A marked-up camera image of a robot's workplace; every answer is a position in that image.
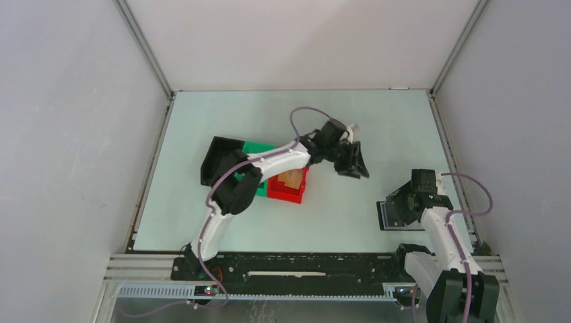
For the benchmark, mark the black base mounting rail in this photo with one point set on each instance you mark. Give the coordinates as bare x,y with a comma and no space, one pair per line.
265,276

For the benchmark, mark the black plastic bin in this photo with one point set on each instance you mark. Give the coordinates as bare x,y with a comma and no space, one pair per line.
219,148

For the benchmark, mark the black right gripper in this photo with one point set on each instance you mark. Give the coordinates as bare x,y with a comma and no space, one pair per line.
397,196

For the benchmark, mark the orange cards in red bin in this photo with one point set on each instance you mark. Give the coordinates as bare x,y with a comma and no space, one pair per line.
292,178

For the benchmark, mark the green plastic bin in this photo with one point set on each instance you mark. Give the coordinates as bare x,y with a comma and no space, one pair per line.
255,147

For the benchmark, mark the red plastic bin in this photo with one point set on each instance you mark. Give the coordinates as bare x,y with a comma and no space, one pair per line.
276,190

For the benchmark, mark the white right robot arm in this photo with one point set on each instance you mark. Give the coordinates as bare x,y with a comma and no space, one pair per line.
455,286

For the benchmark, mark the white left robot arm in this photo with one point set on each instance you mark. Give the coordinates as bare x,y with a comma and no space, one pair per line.
238,175

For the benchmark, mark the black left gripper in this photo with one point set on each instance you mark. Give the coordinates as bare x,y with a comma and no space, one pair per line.
353,166

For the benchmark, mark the black leather card holder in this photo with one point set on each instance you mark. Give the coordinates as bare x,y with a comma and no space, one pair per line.
389,221

